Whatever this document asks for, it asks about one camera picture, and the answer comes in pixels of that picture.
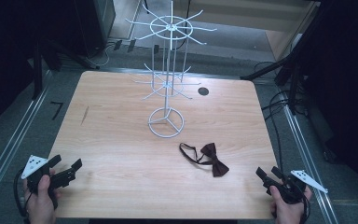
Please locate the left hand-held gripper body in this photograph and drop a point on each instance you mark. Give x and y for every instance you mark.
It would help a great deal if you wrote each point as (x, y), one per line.
(34, 164)

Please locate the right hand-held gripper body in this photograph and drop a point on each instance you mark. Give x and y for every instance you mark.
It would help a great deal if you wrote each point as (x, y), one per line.
(287, 188)

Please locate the person's right hand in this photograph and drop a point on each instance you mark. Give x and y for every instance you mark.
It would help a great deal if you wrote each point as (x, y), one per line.
(287, 210)

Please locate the person's left hand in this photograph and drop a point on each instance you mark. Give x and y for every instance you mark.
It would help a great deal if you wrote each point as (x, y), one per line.
(41, 202)

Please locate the dark brown bow tie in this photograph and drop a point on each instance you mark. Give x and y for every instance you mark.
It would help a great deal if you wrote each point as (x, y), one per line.
(214, 158)

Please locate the black metal stand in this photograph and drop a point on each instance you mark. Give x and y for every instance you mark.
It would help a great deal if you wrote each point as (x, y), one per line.
(292, 77)
(38, 71)

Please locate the black round table grommet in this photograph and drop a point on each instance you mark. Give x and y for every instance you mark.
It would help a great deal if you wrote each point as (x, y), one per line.
(203, 91)

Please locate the dark cabinet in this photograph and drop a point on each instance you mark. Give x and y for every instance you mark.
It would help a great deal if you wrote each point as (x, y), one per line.
(98, 25)

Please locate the metal floor rail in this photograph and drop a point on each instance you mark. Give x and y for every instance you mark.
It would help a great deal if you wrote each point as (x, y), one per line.
(12, 140)
(307, 161)

